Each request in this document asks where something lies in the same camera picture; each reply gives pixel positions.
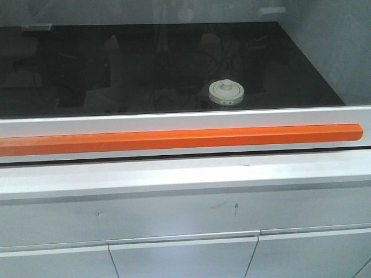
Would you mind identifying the glass fume hood sash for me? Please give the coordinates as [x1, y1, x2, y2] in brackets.
[1, 1, 370, 165]

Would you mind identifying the glass jar with white lid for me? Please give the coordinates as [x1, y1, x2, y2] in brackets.
[208, 79, 245, 110]

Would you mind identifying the orange sash handle bar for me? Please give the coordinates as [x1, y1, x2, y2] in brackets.
[1, 124, 363, 156]

